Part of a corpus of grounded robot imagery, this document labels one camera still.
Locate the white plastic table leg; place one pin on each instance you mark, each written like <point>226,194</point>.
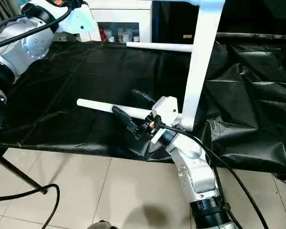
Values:
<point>157,46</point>
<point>100,107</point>

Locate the black work mat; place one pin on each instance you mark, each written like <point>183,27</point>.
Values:
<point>86,81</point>

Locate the white plastic table top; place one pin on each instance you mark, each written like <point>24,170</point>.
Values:
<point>200,62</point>

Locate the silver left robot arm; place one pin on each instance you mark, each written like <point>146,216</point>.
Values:
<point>19,43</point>

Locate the small yellow tag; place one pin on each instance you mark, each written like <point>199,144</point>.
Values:
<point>188,36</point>

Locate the black metal stand leg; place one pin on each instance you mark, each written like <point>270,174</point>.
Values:
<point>14,169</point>

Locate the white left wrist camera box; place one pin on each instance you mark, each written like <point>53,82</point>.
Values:
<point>78,19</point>

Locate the white sideboard with glass doors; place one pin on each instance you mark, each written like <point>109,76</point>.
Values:
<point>124,24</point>

